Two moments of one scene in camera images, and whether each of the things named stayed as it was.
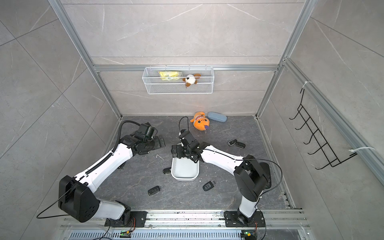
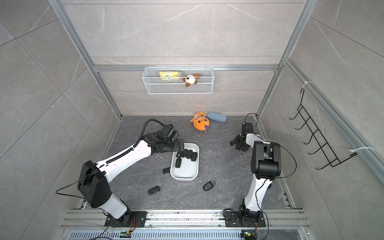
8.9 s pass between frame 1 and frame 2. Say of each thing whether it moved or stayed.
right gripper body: moved
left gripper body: moved
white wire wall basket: stayed
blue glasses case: stayed
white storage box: stayed
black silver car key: stayed
